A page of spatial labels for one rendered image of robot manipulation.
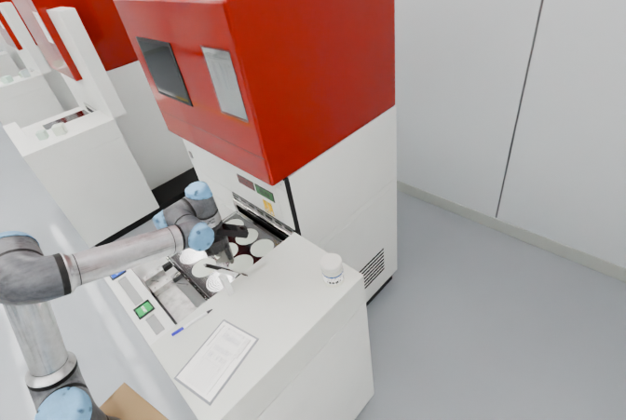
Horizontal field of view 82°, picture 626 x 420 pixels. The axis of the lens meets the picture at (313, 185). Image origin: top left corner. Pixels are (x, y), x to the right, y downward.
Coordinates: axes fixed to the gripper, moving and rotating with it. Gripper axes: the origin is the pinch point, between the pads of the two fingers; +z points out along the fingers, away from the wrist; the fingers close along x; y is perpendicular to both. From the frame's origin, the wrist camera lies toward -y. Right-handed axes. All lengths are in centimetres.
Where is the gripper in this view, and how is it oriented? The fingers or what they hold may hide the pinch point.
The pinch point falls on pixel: (233, 260)
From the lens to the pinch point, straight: 139.4
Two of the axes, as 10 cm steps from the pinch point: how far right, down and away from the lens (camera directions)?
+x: 3.3, 5.2, -7.9
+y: -9.3, 3.0, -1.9
